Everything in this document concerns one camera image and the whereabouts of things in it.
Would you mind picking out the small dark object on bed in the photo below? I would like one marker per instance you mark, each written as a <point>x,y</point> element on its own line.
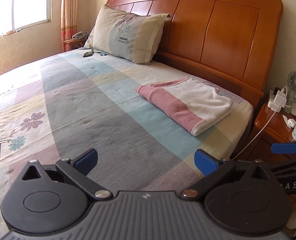
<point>88,54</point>

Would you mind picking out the small green desk fan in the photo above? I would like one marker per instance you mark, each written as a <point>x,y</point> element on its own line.
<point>291,81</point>

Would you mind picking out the wooden headboard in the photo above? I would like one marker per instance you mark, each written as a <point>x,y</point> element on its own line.
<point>228,42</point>

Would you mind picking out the near wooden bedside table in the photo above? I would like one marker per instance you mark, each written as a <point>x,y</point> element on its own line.
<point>268,128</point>

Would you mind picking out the wooden nightstand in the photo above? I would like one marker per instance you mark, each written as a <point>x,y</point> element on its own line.
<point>73,44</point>

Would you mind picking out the far patchwork pillow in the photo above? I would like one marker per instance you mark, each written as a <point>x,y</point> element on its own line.
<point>89,42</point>

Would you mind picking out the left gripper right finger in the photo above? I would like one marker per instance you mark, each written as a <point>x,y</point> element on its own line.
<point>241,197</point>

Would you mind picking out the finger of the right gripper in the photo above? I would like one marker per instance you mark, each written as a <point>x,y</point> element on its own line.
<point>285,169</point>
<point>284,148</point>

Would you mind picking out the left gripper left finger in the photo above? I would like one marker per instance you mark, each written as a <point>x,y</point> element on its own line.
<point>45,199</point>

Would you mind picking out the white charger block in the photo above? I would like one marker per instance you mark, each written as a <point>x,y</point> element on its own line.
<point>280,96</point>

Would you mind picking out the near patchwork pillow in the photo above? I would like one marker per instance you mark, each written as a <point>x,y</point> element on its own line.
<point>127,35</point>

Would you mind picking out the right orange curtain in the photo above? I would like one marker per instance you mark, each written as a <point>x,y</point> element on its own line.
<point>68,22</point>

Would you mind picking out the white earbuds case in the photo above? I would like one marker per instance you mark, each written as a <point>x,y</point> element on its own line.
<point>291,123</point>

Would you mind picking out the patchwork pillow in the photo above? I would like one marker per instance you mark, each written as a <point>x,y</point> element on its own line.
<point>127,35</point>
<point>89,42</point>

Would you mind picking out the patchwork pastel bed sheet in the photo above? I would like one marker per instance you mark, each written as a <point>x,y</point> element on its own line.
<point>63,105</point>

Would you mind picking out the pink and white knit sweater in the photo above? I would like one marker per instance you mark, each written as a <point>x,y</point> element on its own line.
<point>192,104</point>

